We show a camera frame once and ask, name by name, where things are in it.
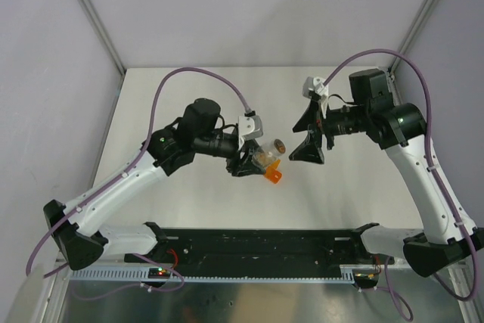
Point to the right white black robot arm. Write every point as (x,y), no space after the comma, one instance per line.
(364,113)

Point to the grey slotted cable duct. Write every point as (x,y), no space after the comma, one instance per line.
(145,273)

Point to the aluminium side rail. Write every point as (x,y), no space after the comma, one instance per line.
(444,238)

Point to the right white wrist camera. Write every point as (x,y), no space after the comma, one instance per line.
(314,88)

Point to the right aluminium frame post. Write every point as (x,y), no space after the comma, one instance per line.
(417,25)

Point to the left aluminium frame post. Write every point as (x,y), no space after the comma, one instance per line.
(101,32)

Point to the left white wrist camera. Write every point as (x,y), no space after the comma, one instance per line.
(249,127)

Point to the aluminium frame post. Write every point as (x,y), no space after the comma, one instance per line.
(101,32)
(417,25)

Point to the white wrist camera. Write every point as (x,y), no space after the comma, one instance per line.
(249,127)
(314,88)

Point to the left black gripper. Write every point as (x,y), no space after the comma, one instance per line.
(244,166)

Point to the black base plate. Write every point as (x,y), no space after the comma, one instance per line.
(261,251)

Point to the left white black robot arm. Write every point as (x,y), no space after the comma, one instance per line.
(79,227)

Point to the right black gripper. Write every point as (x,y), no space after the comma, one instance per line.
(310,150)

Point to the clear pill bottle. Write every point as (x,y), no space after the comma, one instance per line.
(266,155)

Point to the orange pill organizer box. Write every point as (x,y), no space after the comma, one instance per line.
(272,173)

